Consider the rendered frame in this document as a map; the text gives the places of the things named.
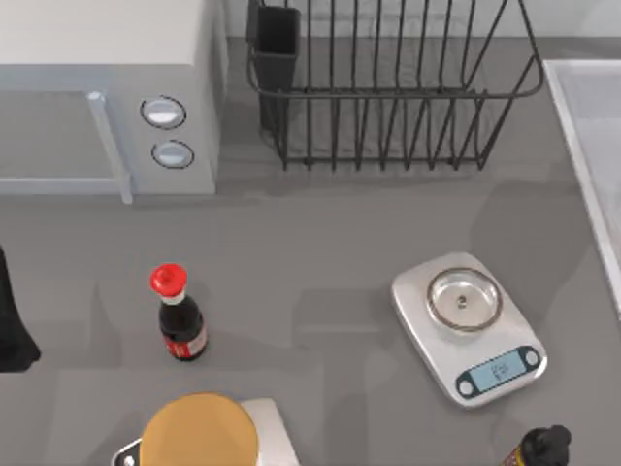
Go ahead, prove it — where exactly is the large microwave knob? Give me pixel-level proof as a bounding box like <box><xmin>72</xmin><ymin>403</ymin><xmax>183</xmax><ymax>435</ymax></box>
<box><xmin>139</xmin><ymin>94</ymin><xmax>188</xmax><ymax>131</ymax></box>

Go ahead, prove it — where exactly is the small microwave knob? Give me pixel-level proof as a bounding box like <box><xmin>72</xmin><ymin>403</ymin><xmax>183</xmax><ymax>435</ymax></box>
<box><xmin>150</xmin><ymin>139</ymin><xmax>196</xmax><ymax>171</ymax></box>

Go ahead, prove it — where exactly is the orange round bread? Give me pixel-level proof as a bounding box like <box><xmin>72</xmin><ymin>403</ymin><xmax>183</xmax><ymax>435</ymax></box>
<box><xmin>140</xmin><ymin>391</ymin><xmax>259</xmax><ymax>466</ymax></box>

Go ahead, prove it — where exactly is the black cutlery holder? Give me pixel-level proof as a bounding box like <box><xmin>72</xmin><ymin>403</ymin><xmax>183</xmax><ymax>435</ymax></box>
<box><xmin>245</xmin><ymin>0</ymin><xmax>302</xmax><ymax>132</ymax></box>

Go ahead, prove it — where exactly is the silver kitchen scale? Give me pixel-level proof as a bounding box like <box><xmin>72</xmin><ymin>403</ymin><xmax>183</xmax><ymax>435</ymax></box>
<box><xmin>390</xmin><ymin>250</ymin><xmax>549</xmax><ymax>410</ymax></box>

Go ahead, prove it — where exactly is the black wire dish rack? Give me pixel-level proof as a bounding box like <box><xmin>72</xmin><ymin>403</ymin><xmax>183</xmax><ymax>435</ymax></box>
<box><xmin>245</xmin><ymin>0</ymin><xmax>545</xmax><ymax>173</ymax></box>

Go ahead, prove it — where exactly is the pale microwave oven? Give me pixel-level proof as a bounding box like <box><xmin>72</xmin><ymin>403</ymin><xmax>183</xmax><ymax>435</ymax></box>
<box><xmin>0</xmin><ymin>0</ymin><xmax>229</xmax><ymax>205</ymax></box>

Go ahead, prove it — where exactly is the microwave door handle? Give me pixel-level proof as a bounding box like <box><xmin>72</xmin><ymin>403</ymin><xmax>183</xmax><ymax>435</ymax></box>
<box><xmin>86</xmin><ymin>90</ymin><xmax>134</xmax><ymax>205</ymax></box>

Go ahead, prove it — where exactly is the dark bottle with red cap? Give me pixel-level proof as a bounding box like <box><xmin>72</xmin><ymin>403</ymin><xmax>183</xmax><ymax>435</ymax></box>
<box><xmin>148</xmin><ymin>263</ymin><xmax>211</xmax><ymax>363</ymax></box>

